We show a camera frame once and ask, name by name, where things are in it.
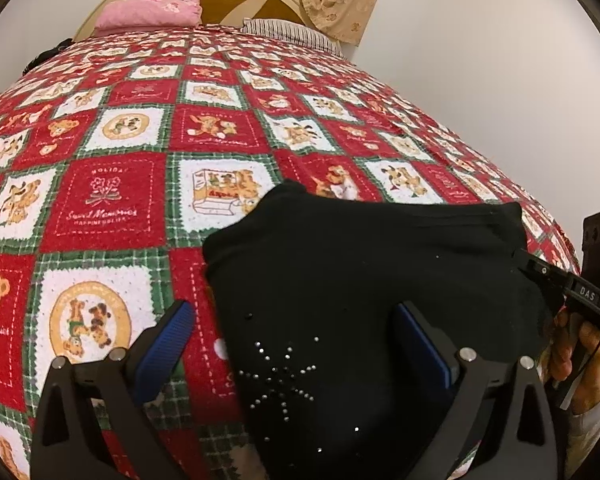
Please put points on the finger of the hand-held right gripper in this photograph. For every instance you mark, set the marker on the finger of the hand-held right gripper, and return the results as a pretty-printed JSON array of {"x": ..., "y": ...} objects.
[{"x": 542, "y": 270}]

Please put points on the pink pillow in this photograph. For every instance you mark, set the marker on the pink pillow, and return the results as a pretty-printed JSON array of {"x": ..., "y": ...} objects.
[{"x": 150, "y": 10}]

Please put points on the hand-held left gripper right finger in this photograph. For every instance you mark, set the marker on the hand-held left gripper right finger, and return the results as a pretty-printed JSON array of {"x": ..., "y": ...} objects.
[{"x": 427, "y": 355}]

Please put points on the person's right forearm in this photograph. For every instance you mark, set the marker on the person's right forearm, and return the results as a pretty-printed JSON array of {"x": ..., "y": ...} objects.
[{"x": 592, "y": 430}]

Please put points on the person's right hand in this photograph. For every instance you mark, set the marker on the person's right hand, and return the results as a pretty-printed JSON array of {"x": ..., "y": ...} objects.
[{"x": 592, "y": 350}]

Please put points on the red printed bear blanket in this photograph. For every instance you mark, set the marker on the red printed bear blanket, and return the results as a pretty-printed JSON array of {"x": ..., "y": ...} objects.
[{"x": 110, "y": 200}]

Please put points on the black pants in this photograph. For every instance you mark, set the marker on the black pants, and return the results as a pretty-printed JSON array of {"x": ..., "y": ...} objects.
[{"x": 355, "y": 270}]

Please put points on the beige lace curtain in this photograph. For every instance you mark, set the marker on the beige lace curtain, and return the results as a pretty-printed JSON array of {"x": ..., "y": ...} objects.
[{"x": 342, "y": 2}]

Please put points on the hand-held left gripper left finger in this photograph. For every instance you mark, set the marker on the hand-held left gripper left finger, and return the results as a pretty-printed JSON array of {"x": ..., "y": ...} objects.
[{"x": 162, "y": 350}]

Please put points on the striped pillow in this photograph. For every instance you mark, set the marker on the striped pillow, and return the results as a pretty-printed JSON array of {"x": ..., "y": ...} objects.
[{"x": 292, "y": 34}]

